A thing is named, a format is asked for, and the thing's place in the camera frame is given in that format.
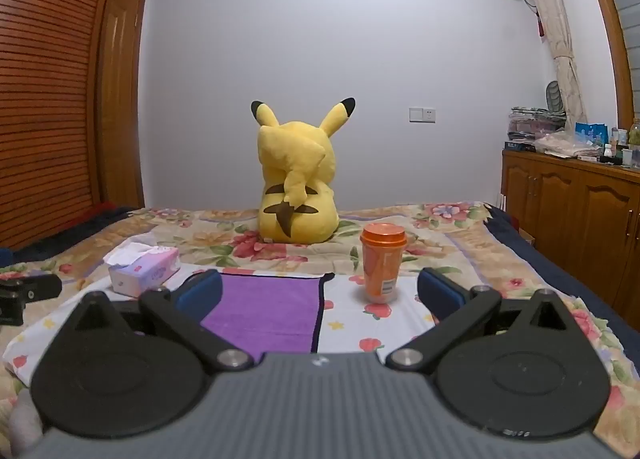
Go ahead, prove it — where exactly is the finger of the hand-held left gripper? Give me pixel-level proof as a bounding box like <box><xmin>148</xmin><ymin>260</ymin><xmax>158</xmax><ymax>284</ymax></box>
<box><xmin>0</xmin><ymin>273</ymin><xmax>63</xmax><ymax>327</ymax></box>

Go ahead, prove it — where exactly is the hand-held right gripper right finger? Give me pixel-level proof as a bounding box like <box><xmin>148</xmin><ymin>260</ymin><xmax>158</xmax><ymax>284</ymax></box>
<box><xmin>386</xmin><ymin>267</ymin><xmax>576</xmax><ymax>373</ymax></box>

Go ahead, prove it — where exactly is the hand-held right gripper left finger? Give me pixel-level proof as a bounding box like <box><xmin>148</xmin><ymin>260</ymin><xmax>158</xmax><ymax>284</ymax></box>
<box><xmin>65</xmin><ymin>270</ymin><xmax>255</xmax><ymax>374</ymax></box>

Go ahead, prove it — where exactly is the purple towel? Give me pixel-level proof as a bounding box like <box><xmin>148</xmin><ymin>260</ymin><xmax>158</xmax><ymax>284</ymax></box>
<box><xmin>200</xmin><ymin>272</ymin><xmax>337</xmax><ymax>365</ymax></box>

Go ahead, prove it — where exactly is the pink tissue box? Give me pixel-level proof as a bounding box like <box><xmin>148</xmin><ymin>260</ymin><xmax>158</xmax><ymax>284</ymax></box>
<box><xmin>107</xmin><ymin>241</ymin><xmax>182</xmax><ymax>298</ymax></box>

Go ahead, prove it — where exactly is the orange lidded cup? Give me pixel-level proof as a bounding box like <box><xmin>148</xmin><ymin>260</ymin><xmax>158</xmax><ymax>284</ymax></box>
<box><xmin>359</xmin><ymin>222</ymin><xmax>407</xmax><ymax>304</ymax></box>

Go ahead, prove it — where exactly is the white fruit-print cloth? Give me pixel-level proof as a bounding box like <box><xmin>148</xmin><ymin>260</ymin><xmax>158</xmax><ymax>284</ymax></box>
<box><xmin>2</xmin><ymin>263</ymin><xmax>501</xmax><ymax>382</ymax></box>

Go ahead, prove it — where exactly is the dark blue bed sheet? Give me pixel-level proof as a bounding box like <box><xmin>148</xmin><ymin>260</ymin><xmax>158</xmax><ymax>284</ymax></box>
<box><xmin>486</xmin><ymin>203</ymin><xmax>640</xmax><ymax>346</ymax></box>

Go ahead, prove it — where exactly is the wooden cabinet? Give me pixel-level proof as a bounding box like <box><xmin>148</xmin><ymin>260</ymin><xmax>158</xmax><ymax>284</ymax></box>
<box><xmin>501</xmin><ymin>148</ymin><xmax>640</xmax><ymax>312</ymax></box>

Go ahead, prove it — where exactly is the yellow plush toy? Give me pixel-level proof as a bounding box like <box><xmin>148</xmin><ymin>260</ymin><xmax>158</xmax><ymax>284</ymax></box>
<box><xmin>250</xmin><ymin>98</ymin><xmax>357</xmax><ymax>244</ymax></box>

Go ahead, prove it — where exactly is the stack of folded cloths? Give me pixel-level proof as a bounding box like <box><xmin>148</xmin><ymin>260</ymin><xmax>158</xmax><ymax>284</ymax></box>
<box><xmin>506</xmin><ymin>108</ymin><xmax>567</xmax><ymax>152</ymax></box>

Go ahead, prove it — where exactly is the pink plastic bag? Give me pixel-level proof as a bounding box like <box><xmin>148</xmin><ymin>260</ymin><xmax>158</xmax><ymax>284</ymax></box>
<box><xmin>534</xmin><ymin>131</ymin><xmax>602</xmax><ymax>161</ymax></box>

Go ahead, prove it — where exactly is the wooden louvred wardrobe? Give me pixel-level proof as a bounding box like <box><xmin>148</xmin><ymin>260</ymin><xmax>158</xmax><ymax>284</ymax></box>
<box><xmin>0</xmin><ymin>0</ymin><xmax>127</xmax><ymax>251</ymax></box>

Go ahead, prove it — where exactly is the wooden door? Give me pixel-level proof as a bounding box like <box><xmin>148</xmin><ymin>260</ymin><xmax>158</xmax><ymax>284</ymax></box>
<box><xmin>96</xmin><ymin>0</ymin><xmax>148</xmax><ymax>211</ymax></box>

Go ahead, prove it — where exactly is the blue printed box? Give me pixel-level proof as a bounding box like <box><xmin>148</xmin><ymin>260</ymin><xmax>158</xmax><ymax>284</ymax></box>
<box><xmin>574</xmin><ymin>122</ymin><xmax>610</xmax><ymax>148</ymax></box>

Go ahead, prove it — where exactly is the grey hand fan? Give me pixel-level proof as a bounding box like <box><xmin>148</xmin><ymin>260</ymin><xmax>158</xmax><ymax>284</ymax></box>
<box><xmin>545</xmin><ymin>80</ymin><xmax>567</xmax><ymax>113</ymax></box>

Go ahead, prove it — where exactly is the group of small bottles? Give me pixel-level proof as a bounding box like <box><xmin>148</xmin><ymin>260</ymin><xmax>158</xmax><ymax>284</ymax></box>
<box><xmin>599</xmin><ymin>118</ymin><xmax>640</xmax><ymax>167</ymax></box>

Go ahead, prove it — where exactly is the beige curtain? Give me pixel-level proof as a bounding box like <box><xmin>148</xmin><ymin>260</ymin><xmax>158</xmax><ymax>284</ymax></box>
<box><xmin>509</xmin><ymin>0</ymin><xmax>589</xmax><ymax>126</ymax></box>

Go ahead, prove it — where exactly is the wooden window frame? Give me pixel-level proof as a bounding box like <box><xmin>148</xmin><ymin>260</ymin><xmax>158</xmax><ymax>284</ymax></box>
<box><xmin>575</xmin><ymin>0</ymin><xmax>637</xmax><ymax>131</ymax></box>

